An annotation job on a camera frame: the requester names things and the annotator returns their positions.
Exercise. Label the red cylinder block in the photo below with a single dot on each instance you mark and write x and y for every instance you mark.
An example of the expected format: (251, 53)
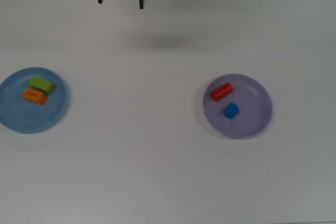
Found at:
(221, 92)

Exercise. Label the blue plate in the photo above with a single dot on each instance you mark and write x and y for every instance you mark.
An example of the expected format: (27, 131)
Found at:
(21, 116)

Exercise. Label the purple plate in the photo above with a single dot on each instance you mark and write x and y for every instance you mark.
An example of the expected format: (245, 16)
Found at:
(244, 119)

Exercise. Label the orange rectangular block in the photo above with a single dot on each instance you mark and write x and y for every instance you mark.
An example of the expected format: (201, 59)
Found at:
(34, 96)

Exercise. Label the green rectangular block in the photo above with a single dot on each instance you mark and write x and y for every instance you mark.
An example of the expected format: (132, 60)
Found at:
(40, 83)

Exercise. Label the blue cylinder block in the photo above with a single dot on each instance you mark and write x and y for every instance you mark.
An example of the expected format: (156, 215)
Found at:
(231, 110)

